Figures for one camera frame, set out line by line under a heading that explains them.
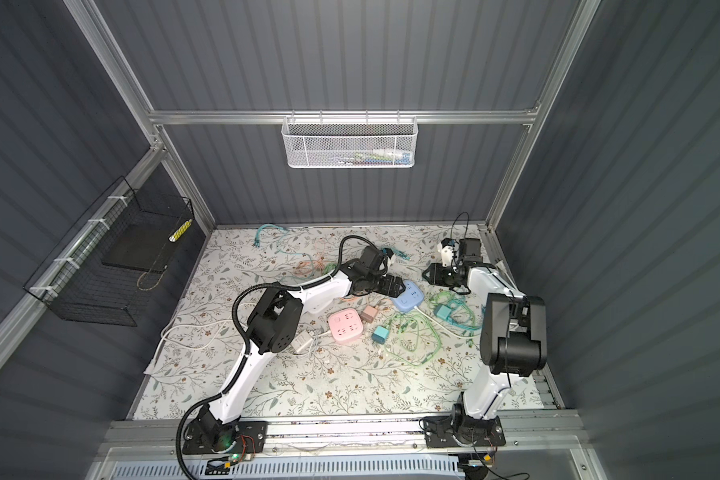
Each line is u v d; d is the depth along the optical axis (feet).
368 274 2.71
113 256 2.42
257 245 3.78
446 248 2.91
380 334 2.92
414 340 2.98
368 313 3.07
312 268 3.55
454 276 2.40
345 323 2.99
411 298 3.18
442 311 3.06
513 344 1.62
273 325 2.04
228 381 2.06
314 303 2.17
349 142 4.06
